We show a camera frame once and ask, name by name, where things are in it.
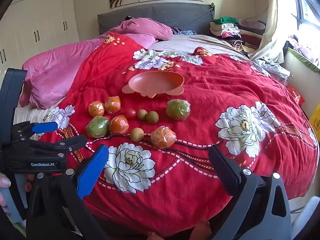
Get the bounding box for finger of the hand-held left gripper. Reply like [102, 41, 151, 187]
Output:
[14, 121, 58, 140]
[15, 134, 87, 158]

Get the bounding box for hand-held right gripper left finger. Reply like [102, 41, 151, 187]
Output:
[26, 144, 110, 240]

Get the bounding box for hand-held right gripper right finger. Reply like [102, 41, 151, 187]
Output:
[208, 145, 293, 240]

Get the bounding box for green citrus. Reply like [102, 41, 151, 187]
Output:
[166, 99, 191, 121]
[86, 116, 111, 138]

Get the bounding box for orange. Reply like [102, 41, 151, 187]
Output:
[109, 115, 129, 136]
[151, 126, 177, 148]
[88, 101, 105, 117]
[104, 96, 121, 114]

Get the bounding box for red tomato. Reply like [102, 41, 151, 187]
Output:
[123, 108, 137, 120]

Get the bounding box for pink plastic bowl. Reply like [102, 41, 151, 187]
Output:
[122, 71, 185, 98]

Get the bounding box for person's left hand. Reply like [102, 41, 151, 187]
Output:
[0, 172, 12, 189]

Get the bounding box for pink quilt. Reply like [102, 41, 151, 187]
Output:
[19, 17, 173, 110]

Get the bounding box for red floral blanket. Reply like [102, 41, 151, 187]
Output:
[39, 31, 320, 238]

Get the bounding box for white wardrobe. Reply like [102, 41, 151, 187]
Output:
[0, 0, 80, 85]

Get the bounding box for red packet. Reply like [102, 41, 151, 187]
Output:
[287, 86, 305, 104]

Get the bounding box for yellow bag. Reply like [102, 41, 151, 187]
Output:
[309, 104, 320, 133]

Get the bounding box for crumpled white clothes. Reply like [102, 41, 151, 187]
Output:
[255, 56, 290, 80]

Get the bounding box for white box with green edge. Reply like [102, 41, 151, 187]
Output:
[285, 47, 320, 100]

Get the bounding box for beige blanket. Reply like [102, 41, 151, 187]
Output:
[150, 34, 250, 60]

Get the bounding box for pile of folded clothes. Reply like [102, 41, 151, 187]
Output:
[209, 16, 267, 53]

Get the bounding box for patterned dark pillow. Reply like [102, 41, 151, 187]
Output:
[172, 27, 198, 36]

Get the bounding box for cream curtain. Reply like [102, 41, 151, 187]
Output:
[250, 0, 295, 63]

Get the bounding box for grey padded headboard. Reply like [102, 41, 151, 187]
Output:
[97, 2, 215, 36]

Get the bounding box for window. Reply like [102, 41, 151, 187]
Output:
[291, 0, 320, 30]

